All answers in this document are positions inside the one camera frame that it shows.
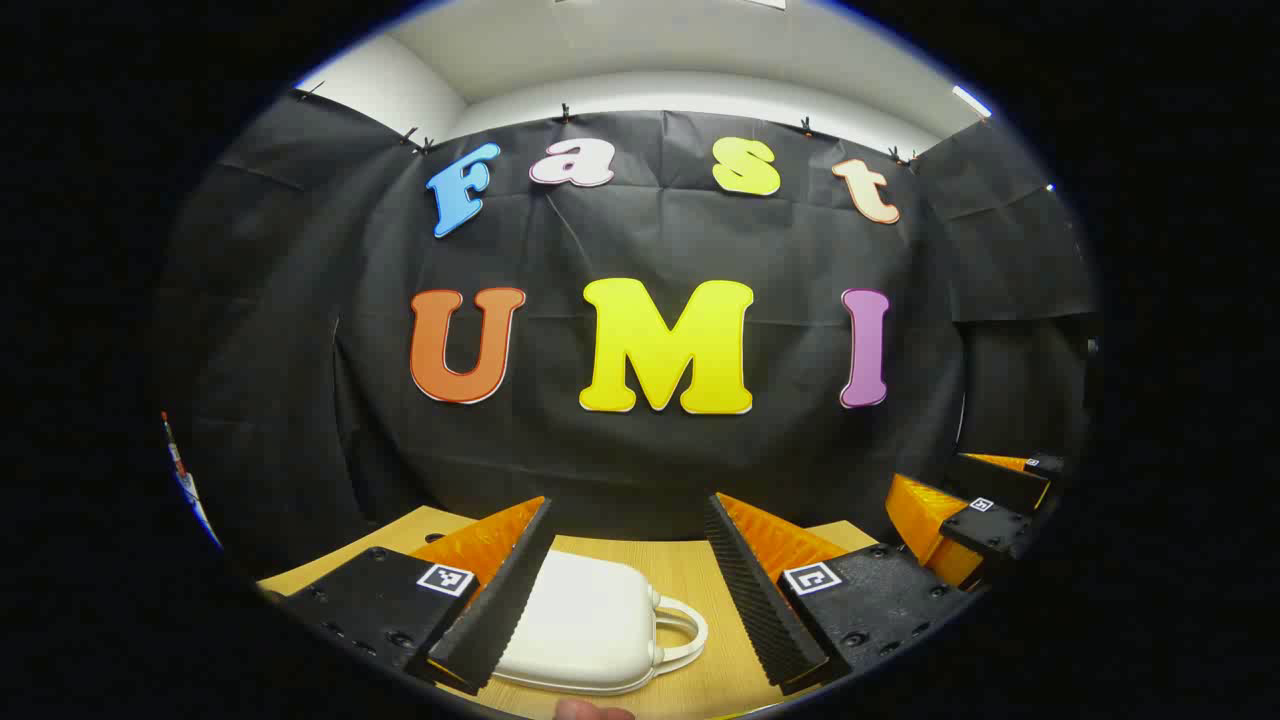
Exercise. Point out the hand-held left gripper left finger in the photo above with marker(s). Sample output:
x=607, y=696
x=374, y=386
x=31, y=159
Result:
x=500, y=610

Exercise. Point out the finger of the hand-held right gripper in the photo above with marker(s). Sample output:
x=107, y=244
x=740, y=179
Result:
x=985, y=530
x=1000, y=485

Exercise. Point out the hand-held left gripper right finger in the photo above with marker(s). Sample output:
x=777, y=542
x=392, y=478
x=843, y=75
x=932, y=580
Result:
x=755, y=600

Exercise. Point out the white hard-shell suitcase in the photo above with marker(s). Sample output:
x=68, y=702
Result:
x=590, y=620

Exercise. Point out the computer monitor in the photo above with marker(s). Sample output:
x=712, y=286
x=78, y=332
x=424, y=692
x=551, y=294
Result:
x=183, y=475

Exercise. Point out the white ceiling light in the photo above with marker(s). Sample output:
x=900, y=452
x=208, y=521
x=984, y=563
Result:
x=970, y=100

